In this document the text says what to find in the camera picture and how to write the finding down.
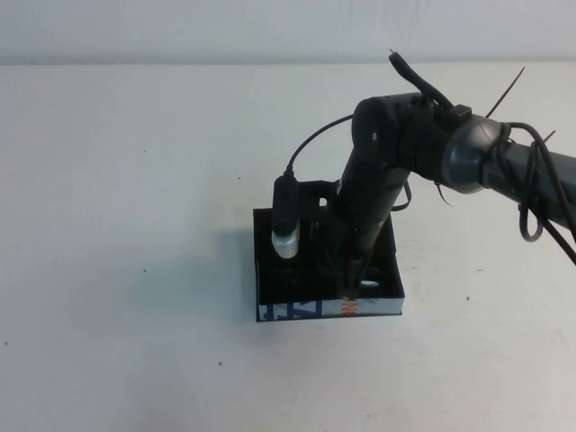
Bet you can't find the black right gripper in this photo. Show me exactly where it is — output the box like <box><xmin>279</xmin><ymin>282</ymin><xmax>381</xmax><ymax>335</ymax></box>
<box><xmin>309</xmin><ymin>211</ymin><xmax>377</xmax><ymax>301</ymax></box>

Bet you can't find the short black zip tie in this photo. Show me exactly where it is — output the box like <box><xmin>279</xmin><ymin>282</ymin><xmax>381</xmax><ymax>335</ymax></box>
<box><xmin>432</xmin><ymin>180</ymin><xmax>452</xmax><ymax>209</ymax></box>

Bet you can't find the black cardboard box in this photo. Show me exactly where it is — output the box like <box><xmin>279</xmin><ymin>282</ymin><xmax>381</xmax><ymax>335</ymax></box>
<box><xmin>253</xmin><ymin>204</ymin><xmax>406</xmax><ymax>323</ymax></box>

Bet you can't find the long black zip tie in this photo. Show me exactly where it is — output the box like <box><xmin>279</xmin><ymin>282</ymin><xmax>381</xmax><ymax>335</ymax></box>
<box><xmin>488</xmin><ymin>66</ymin><xmax>527</xmax><ymax>120</ymax></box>

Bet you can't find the thin black camera cable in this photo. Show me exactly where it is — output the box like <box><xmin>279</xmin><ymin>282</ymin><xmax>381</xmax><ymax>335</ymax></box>
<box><xmin>286</xmin><ymin>113</ymin><xmax>356</xmax><ymax>177</ymax></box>

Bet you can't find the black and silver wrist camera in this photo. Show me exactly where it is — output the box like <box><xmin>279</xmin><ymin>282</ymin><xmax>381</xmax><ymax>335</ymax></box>
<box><xmin>271</xmin><ymin>174</ymin><xmax>301</xmax><ymax>261</ymax></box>

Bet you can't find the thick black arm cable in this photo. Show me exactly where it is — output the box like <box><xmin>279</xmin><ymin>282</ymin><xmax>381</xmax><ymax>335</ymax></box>
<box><xmin>385</xmin><ymin>49</ymin><xmax>472</xmax><ymax>121</ymax></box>

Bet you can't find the looped black arm cable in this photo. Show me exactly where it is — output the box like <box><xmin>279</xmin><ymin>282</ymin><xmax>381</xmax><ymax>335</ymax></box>
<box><xmin>494</xmin><ymin>120</ymin><xmax>576</xmax><ymax>267</ymax></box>

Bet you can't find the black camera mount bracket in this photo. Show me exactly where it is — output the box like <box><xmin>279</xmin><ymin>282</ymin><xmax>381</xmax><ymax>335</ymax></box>
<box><xmin>296</xmin><ymin>178</ymin><xmax>344</xmax><ymax>226</ymax></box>

